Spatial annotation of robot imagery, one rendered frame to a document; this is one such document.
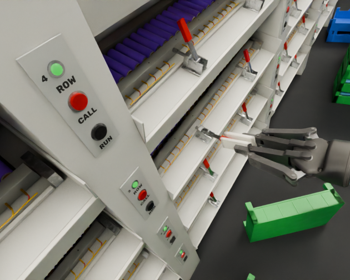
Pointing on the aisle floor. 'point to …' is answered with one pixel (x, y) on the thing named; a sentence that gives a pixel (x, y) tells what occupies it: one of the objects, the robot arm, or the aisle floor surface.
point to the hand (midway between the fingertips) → (238, 142)
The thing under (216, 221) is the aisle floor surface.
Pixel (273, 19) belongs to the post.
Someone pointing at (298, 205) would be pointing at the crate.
